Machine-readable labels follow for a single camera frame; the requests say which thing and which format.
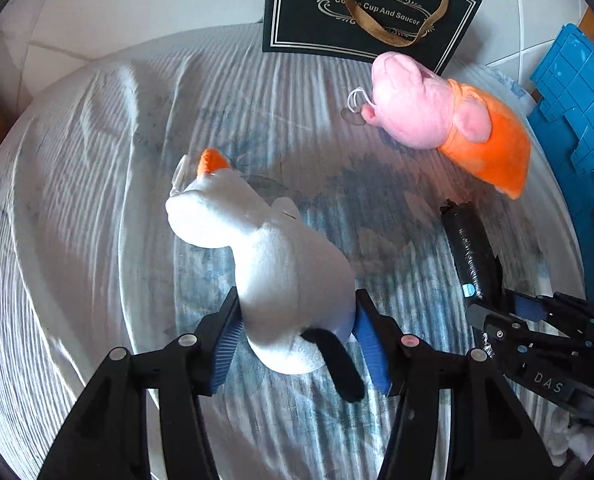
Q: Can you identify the blue white striped cloth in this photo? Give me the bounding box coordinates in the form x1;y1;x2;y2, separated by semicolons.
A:
0;22;592;480

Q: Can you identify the blue plastic crate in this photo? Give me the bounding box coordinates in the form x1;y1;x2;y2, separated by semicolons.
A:
527;22;594;281

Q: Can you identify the pink pig plush orange dress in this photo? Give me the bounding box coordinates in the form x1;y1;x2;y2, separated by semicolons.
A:
346;51;532;201

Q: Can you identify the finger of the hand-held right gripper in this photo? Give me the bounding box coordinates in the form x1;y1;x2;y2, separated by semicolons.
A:
502;291;594;332
466;304;578;357

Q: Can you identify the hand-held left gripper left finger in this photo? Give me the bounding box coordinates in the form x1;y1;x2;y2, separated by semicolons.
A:
37;287;243;480

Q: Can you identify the white goose plush toy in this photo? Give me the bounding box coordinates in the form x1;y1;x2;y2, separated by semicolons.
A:
166;148;367;403

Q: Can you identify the person's right hand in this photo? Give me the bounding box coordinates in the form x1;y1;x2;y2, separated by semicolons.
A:
549;402;594;463

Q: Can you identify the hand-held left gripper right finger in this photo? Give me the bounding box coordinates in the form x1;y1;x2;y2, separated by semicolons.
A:
352;289;542;480

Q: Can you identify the black trash bag roll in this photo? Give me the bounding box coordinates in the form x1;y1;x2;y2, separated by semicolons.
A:
438;200;505;306

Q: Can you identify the dark green gift bag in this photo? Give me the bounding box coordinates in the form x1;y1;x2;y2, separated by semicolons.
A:
262;0;482;77

